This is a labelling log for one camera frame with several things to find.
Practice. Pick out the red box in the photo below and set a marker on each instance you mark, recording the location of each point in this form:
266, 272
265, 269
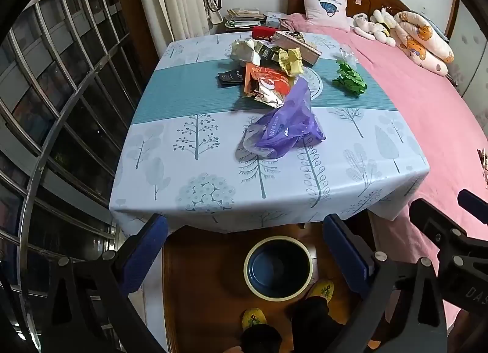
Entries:
265, 32

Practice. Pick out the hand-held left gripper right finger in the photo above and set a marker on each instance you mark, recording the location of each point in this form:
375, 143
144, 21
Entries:
345, 250

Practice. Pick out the dark green packets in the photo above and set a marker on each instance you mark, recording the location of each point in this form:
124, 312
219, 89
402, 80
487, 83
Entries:
268, 54

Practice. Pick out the bear print bolster pillow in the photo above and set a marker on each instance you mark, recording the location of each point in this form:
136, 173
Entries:
419, 44

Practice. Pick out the beige wrapper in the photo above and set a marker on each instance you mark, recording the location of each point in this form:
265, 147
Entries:
244, 52

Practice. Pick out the clear plastic bag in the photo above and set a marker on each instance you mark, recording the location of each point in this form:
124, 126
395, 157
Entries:
346, 54

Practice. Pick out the stack of books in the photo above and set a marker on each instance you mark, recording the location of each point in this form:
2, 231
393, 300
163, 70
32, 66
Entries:
244, 17

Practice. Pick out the pink bed blanket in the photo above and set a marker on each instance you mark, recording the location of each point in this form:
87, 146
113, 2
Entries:
419, 109

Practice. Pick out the orange snack packet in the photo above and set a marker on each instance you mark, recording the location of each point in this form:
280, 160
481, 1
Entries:
267, 82

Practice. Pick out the floral wardrobe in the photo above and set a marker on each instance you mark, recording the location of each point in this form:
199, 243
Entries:
472, 52

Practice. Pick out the purple plastic bag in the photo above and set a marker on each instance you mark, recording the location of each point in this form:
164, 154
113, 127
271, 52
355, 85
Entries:
289, 116

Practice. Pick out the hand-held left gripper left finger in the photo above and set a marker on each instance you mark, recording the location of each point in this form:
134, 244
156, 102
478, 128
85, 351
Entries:
146, 250

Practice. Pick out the small figurine dolls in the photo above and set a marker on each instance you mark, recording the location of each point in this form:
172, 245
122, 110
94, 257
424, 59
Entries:
483, 164

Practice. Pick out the black card packet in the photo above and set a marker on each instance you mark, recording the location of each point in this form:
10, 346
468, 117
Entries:
230, 78

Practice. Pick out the metal window grille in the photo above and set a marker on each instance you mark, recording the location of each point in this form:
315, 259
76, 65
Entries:
57, 71

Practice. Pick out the small light blue box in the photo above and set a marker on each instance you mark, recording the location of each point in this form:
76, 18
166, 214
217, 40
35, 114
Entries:
274, 19

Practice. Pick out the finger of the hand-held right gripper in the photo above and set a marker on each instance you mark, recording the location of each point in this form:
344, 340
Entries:
430, 219
472, 200

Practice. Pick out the brown cardboard box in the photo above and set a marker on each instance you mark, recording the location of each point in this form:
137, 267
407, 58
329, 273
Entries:
301, 50

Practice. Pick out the green wrapper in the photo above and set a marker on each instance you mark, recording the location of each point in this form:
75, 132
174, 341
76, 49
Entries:
349, 78

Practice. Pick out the yellow wrapper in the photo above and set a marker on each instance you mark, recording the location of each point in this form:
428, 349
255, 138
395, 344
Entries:
289, 61

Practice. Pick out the white pillow with blue print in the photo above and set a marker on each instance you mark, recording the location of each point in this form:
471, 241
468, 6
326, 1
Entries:
324, 6

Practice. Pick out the dark blue bin cream rim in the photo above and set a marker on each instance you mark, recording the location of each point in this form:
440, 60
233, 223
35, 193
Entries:
278, 267

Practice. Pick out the white yellow plush toy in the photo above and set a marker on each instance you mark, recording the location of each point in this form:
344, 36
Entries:
385, 27

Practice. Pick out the tree print tablecloth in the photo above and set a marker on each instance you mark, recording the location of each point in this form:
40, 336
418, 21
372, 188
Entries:
213, 147

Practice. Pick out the person's black trousers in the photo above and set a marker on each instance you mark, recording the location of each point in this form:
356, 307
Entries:
316, 326

